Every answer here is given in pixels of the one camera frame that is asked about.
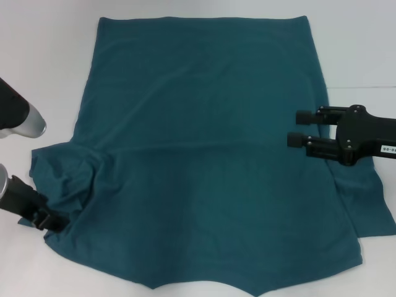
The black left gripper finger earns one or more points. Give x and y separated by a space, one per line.
54 222

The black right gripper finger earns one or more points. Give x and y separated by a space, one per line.
295 140
304 117

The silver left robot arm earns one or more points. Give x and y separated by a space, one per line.
31 120

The blue shirt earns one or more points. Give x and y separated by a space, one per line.
201 108

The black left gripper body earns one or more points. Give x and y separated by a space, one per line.
21 198

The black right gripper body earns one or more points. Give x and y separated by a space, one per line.
368 133

